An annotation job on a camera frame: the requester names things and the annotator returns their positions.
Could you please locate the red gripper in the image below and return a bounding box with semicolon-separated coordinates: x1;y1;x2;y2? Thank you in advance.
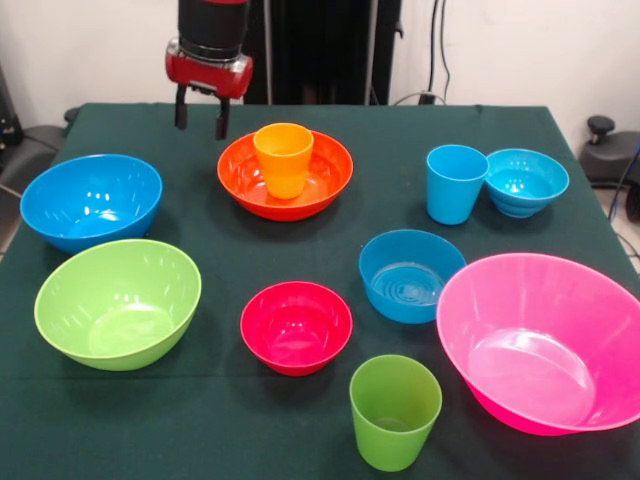
165;38;254;141

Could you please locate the orange cup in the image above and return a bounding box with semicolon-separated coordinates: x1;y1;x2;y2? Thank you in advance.
252;123;315;201

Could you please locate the orange-red bowl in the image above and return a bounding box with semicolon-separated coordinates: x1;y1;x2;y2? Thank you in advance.
216;128;355;223

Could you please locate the large blue bowl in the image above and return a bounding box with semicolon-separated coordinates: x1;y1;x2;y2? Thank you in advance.
19;153;164;255

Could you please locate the dark green tablecloth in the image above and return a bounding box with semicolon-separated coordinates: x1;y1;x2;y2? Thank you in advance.
0;102;640;480

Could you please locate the black equipment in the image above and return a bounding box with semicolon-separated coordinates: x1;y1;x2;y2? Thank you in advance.
0;64;22;147

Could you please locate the green bowl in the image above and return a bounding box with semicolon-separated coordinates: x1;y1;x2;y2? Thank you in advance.
33;238;203;372

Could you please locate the small pink-red bowl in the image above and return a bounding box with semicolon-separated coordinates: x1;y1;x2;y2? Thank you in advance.
239;280;354;378

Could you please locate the blue flat-bottomed bowl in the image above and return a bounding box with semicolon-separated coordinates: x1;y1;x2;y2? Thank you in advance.
358;229;468;325

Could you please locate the blue cup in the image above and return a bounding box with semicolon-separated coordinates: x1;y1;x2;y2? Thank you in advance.
425;144;491;226

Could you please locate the small light blue ribbed bowl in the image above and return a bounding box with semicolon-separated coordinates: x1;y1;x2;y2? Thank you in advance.
483;148;571;219

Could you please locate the green cup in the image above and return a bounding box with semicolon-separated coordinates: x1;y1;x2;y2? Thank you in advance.
348;354;444;473

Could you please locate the large pink bowl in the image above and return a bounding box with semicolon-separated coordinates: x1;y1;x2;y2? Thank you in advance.
435;252;640;437

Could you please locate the black pedestal foot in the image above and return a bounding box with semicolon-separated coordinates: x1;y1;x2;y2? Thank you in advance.
578;115;640;184
0;106;81;187

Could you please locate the black hanging cable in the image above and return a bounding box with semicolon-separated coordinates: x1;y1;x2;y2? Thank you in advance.
428;0;452;105

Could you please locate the blue cable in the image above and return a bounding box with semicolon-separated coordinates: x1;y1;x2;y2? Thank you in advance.
606;142;640;221

